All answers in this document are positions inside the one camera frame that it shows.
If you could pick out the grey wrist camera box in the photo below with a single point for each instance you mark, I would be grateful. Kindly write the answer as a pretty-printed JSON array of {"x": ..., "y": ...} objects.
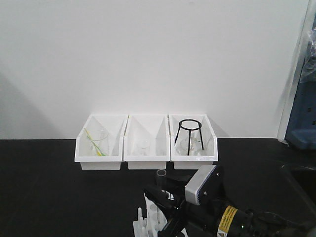
[{"x": 198, "y": 180}]

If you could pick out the white left storage bin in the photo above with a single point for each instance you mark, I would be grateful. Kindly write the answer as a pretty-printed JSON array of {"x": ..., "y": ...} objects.
[{"x": 116, "y": 126}]

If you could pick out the clear glass test tube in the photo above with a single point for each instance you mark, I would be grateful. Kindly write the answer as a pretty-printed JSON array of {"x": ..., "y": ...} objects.
[{"x": 160, "y": 179}]

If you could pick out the white test tube rack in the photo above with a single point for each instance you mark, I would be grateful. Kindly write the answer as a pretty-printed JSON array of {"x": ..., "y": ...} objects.
[{"x": 150, "y": 225}]

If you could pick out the yellow green stirring rods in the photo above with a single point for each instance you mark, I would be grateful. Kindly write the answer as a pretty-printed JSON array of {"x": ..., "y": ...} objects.
[{"x": 98, "y": 150}]

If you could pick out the black wire tripod stand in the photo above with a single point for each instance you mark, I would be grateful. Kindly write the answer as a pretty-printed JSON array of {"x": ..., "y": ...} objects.
[{"x": 191, "y": 127}]

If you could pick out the white middle storage bin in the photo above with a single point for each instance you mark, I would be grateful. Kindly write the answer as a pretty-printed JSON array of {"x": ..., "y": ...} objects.
[{"x": 147, "y": 127}]

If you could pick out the white storage bin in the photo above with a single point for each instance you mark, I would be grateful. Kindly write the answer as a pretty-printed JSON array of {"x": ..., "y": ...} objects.
[
  {"x": 116, "y": 126},
  {"x": 147, "y": 127},
  {"x": 208, "y": 134}
]

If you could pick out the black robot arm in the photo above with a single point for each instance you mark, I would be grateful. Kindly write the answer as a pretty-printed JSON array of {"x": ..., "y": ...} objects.
[{"x": 267, "y": 224}]

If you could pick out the blue pegboard drying rack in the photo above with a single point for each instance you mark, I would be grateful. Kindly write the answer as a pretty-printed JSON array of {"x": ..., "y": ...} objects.
[{"x": 301, "y": 129}]

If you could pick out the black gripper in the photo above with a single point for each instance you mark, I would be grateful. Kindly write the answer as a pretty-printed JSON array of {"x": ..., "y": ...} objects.
[{"x": 216, "y": 214}]

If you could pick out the large glass beaker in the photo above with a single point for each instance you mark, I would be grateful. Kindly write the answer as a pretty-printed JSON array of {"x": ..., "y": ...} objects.
[{"x": 101, "y": 140}]

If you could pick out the white right storage bin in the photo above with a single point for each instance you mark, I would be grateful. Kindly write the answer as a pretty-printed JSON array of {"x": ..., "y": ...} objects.
[{"x": 208, "y": 134}]

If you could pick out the glassware in right bin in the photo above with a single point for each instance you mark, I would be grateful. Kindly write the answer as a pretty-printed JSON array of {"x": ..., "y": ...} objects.
[{"x": 193, "y": 148}]

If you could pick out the small glass beaker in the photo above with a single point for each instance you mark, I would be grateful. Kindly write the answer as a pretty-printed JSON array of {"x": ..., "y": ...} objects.
[{"x": 143, "y": 147}]

